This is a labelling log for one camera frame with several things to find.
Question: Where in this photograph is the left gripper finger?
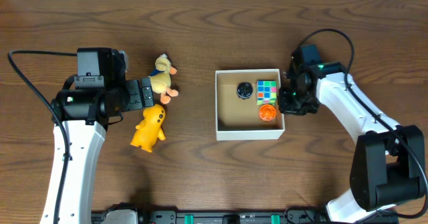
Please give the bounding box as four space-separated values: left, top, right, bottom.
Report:
125 80 143 112
141 77 154 107

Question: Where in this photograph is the plush yellow duck toy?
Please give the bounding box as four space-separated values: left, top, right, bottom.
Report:
149 53 179 104

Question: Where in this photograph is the yellow dog figure toy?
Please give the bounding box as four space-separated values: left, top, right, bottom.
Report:
130 104 166 152

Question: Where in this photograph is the multicolour puzzle cube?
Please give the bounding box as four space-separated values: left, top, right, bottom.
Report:
256 80 277 106

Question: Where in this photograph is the orange round disc toy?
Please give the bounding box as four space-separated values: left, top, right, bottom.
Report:
258 104 277 122

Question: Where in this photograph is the black round disc toy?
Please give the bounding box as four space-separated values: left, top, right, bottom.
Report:
236 82 253 100

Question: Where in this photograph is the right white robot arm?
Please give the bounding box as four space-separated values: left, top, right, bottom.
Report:
278 45 427 223

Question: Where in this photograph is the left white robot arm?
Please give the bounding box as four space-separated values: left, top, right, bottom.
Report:
41 47 154 223

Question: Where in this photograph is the white cardboard box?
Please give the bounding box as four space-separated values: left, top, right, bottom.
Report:
215 69 286 141

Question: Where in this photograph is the right black cable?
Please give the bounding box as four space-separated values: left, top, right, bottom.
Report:
297 28 428 220

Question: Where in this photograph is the black cable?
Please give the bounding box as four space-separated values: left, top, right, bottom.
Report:
7 49 78 224
297 28 428 220

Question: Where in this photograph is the left black cable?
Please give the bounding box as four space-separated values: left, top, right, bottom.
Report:
7 49 78 224

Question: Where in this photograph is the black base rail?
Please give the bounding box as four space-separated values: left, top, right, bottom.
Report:
90 207 399 224

